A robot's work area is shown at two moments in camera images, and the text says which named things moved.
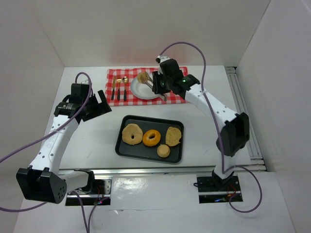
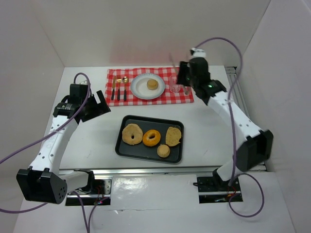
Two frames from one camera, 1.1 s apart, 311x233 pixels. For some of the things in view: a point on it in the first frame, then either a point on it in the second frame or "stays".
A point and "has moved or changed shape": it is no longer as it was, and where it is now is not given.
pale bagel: (132, 129) stays
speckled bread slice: (172, 136) stays
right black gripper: (157, 82) → (182, 73)
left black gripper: (95, 108) stays
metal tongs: (150, 83) has moved or changed shape
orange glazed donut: (151, 142) stays
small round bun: (142, 77) has moved or changed shape
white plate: (143, 91) stays
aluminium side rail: (255, 162) stays
